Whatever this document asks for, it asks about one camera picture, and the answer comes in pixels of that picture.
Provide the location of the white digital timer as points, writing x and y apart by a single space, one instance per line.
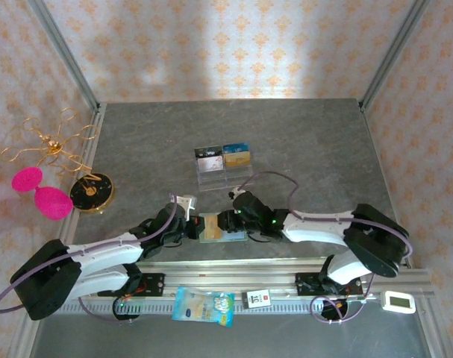
397 302

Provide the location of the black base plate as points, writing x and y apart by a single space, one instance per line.
308 283
151 283

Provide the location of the black VIP card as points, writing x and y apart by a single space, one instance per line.
208 152

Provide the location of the clear acrylic card holder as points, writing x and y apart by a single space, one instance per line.
226 179

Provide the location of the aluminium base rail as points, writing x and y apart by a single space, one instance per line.
230 274

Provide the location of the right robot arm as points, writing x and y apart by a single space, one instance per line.
323 227

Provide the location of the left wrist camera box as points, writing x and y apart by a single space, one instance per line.
187 205

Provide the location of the aluminium frame post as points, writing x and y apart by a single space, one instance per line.
67 59
392 56

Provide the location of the white card with red print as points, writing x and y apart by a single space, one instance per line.
210 164

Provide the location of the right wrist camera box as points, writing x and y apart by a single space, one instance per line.
236 194

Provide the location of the black round gold-rimmed clock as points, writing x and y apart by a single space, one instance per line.
92 192

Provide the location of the blue VIP card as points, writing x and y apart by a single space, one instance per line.
235 149

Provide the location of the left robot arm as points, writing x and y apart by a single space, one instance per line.
99 253

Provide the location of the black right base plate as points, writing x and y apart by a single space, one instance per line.
308 283

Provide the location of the pink mesh oval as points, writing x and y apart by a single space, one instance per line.
26 179
54 203

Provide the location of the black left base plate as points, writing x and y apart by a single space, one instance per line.
151 283

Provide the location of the blue snack packet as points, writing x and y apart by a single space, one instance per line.
203 306

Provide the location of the white label card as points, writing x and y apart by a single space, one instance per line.
256 299

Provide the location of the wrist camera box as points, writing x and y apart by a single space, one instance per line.
187 205
236 194

